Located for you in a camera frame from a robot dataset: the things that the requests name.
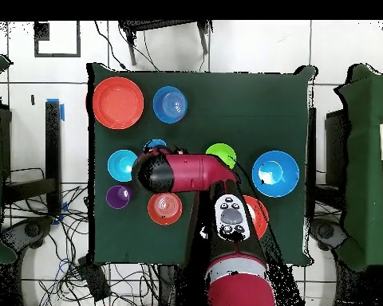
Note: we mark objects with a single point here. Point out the large blue bowl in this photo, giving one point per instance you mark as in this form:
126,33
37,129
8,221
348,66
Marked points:
276,173

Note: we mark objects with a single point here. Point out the purple cup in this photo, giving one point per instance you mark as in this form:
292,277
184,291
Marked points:
118,197

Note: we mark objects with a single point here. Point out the green ribbed bowl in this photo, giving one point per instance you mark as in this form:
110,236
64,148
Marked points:
221,153

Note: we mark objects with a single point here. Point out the black metal stand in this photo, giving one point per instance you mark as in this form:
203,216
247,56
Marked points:
159,24

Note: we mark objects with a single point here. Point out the black floor box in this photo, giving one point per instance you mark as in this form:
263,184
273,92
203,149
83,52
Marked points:
95,280

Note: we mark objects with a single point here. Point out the medium blue bowl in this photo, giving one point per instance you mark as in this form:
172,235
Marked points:
169,104

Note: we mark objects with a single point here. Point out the blue cup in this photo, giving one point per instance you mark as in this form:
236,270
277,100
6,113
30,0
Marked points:
155,143

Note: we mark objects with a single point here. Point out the dark grey pedestal foot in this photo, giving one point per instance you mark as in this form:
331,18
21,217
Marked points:
328,232
32,229

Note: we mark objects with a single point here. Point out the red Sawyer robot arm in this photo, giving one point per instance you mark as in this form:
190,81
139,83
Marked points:
191,172

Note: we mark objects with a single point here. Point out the small orange bowl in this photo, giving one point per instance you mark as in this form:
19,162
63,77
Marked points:
164,210

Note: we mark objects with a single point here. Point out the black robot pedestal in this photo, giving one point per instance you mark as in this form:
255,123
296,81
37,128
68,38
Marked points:
166,282

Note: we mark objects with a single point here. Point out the black square floor frame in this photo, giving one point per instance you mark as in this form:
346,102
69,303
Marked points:
57,55

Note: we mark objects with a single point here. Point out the dark green tablecloth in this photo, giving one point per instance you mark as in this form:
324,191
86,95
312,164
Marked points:
242,95

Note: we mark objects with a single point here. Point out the small black floor object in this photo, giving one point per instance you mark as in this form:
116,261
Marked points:
33,99

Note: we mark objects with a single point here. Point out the light blue ribbed bowl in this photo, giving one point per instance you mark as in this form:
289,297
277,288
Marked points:
121,165

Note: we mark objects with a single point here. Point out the black metal frame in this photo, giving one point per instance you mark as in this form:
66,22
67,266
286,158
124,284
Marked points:
52,143
335,143

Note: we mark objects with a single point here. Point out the blue tape strip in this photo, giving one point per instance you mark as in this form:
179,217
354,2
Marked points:
62,113

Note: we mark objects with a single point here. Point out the large orange bowl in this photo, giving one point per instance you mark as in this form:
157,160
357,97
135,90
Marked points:
118,103
260,216

